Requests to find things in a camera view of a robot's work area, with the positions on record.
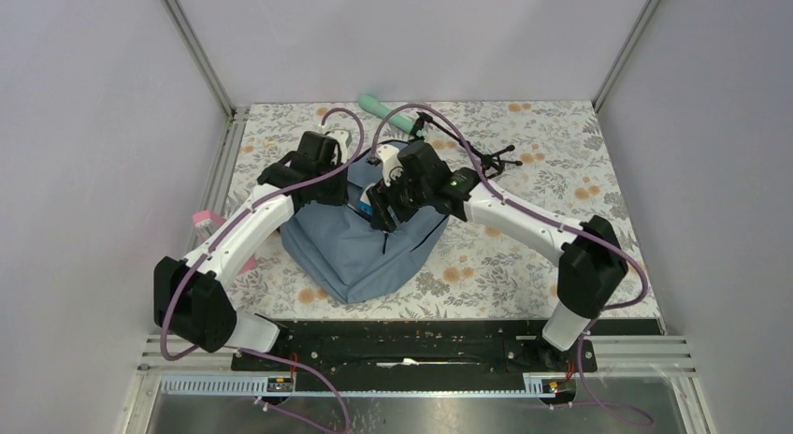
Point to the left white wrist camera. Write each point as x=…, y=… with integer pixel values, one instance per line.
x=340, y=142

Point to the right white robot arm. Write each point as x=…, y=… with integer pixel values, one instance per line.
x=585, y=253

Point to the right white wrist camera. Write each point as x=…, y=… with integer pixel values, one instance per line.
x=386, y=156

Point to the floral table mat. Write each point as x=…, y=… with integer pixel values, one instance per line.
x=560, y=163

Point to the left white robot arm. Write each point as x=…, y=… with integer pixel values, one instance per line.
x=189, y=294

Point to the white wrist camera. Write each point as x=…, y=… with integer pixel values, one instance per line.
x=340, y=142
x=386, y=156

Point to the blue grey backpack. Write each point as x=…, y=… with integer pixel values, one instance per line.
x=349, y=259

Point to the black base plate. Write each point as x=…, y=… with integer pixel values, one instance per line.
x=422, y=356

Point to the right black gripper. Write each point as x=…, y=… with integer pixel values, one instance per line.
x=381, y=197

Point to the pink metronome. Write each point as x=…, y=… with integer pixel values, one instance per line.
x=206, y=223

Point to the mint green tube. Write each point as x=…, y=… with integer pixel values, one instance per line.
x=372, y=105

